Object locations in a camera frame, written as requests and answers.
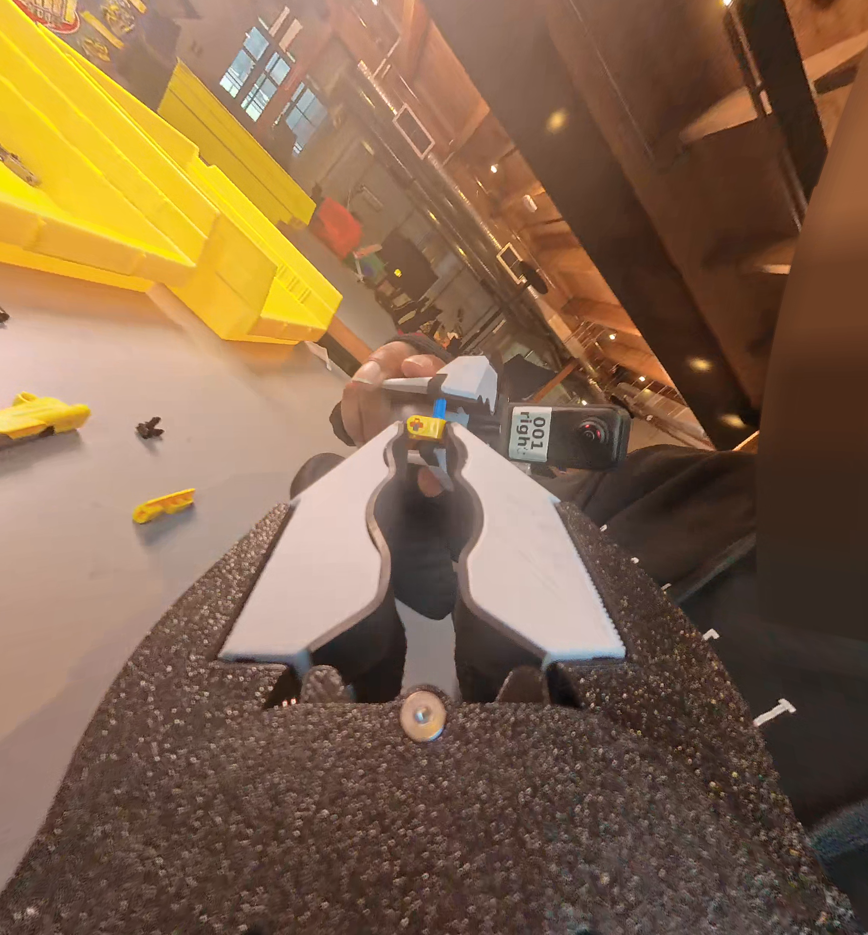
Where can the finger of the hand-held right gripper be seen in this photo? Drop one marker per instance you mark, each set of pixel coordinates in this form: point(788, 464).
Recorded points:
point(412, 387)
point(470, 380)

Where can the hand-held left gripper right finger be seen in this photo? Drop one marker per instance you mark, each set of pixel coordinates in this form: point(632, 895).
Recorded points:
point(544, 577)

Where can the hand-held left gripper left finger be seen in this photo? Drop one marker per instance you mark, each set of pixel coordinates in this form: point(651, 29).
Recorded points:
point(310, 577)

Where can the small yellow connector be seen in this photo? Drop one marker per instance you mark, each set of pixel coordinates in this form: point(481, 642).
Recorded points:
point(427, 427)

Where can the yellow wedge panel piece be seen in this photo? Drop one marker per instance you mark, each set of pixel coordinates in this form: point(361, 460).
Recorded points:
point(164, 506)

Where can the black pin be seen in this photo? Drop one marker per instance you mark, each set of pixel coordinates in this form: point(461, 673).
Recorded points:
point(149, 428)

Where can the yellow beam assembly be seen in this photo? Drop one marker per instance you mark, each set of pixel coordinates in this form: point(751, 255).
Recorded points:
point(25, 420)

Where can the yellow parts bin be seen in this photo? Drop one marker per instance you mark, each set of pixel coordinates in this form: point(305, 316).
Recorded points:
point(54, 219)
point(230, 146)
point(259, 292)

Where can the person's right forearm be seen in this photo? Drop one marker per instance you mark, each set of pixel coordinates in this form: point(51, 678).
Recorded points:
point(668, 504)

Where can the person's right hand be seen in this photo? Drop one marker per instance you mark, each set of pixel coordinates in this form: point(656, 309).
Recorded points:
point(376, 387)

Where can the red container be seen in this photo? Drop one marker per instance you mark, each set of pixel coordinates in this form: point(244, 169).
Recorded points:
point(339, 227)

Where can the robot kit cardboard box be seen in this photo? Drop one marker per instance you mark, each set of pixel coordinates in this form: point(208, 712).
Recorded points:
point(69, 15)

